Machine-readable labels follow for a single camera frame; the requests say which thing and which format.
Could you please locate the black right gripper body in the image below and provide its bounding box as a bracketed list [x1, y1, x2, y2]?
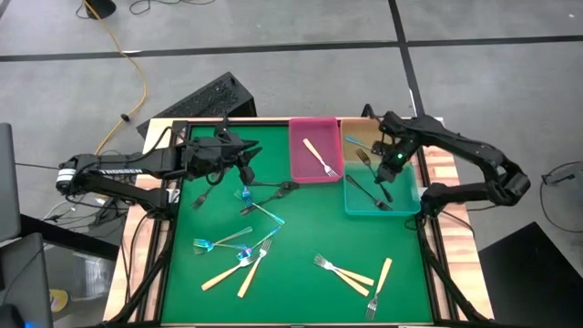
[381, 112, 418, 170]

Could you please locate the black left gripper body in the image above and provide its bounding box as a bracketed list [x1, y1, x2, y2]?
[181, 131, 242, 181]

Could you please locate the orange plastic bin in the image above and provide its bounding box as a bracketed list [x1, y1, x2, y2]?
[340, 118, 418, 169]

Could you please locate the teal plastic bin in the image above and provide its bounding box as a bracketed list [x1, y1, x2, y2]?
[343, 161, 422, 217]

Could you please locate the pink plastic bin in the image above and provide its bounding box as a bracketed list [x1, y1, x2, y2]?
[289, 117, 344, 185]

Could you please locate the black perforated case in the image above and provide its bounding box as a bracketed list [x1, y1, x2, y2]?
[136, 71, 258, 138]

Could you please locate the green table mat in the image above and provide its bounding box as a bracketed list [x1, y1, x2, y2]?
[159, 123, 434, 325]

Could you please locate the wooden table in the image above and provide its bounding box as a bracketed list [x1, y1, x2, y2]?
[103, 116, 496, 325]

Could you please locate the black round stand base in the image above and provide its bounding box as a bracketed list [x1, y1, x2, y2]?
[84, 0, 118, 20]

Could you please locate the black side table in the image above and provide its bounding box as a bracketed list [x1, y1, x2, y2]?
[477, 221, 583, 328]

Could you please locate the yellow floor sticker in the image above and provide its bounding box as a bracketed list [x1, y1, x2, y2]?
[48, 289, 69, 314]

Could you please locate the dark grey monitor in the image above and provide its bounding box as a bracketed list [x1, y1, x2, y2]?
[0, 231, 55, 328]

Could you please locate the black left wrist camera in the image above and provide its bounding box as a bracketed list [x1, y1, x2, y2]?
[210, 134, 241, 161]

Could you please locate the yellow power cable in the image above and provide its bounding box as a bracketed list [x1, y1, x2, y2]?
[81, 0, 149, 156]

